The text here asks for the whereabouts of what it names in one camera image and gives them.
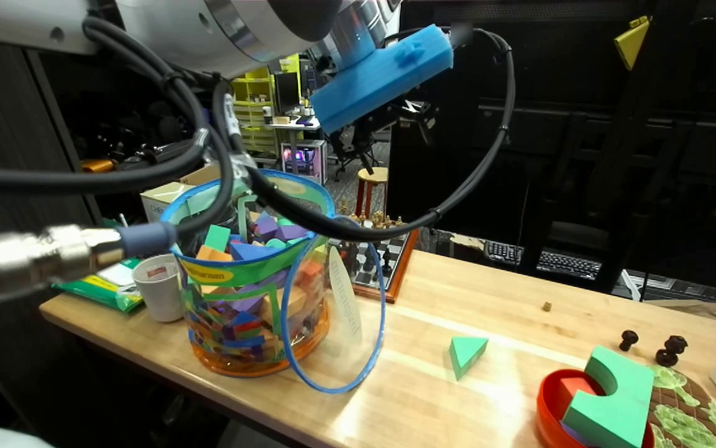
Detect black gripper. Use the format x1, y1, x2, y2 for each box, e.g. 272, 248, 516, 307
364, 83, 439, 143

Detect green triangular foam block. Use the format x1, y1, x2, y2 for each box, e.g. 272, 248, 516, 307
446, 334, 493, 383

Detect purple foam block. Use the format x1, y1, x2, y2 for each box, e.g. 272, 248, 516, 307
248, 212, 283, 243

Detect blue foam block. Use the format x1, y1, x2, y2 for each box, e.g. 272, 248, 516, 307
229, 237, 291, 263

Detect green square foam block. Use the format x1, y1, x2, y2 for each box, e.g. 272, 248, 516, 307
202, 225, 235, 255

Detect clear round bag lid flap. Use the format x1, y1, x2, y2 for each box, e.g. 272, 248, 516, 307
280, 235, 390, 399

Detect orange foam block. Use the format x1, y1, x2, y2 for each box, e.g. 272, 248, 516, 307
194, 243, 236, 266

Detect clear toy bag blue rim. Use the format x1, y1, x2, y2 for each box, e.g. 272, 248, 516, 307
158, 170, 340, 380

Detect orange block in red bowl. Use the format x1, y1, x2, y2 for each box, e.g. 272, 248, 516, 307
554, 373, 597, 411

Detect green U-shaped foam block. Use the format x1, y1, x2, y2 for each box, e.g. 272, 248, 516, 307
562, 347, 657, 448

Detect black office chair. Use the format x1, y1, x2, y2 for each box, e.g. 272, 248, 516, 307
334, 123, 386, 180

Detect round wooden stool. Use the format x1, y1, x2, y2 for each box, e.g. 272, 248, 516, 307
354, 164, 390, 221

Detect purple lit box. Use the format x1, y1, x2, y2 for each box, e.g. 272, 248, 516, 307
280, 136, 332, 186

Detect yellow storage bins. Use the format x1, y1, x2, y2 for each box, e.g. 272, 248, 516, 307
231, 52, 304, 163

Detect wooden framed chess board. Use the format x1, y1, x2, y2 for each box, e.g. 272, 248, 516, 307
335, 212, 424, 307

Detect black computer keyboard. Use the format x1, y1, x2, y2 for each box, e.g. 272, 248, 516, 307
536, 246, 608, 283

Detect large black cabinet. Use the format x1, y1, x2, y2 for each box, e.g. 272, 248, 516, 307
386, 0, 716, 293

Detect yellow triangle sign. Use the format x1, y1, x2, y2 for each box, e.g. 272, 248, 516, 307
613, 14, 652, 74

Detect white cardboard box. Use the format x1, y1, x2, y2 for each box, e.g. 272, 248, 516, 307
139, 163, 222, 226

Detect white paper cup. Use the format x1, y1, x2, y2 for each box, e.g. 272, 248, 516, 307
132, 251, 190, 324

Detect red plastic bowl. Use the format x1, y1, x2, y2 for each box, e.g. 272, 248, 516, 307
536, 369, 659, 448

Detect green wipes package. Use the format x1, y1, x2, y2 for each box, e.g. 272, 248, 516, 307
53, 261, 148, 316

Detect green brown patterned mat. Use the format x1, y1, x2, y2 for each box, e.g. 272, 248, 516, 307
644, 363, 716, 448

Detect blue wrist camera housing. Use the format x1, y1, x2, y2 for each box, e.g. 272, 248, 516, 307
306, 23, 457, 136

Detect thin black camera cable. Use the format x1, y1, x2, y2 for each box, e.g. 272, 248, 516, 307
222, 24, 519, 243

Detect thick black hose cable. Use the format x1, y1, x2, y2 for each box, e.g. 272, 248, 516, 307
0, 14, 239, 243

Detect silver cable connector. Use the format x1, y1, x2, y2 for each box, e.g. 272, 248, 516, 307
0, 219, 180, 309

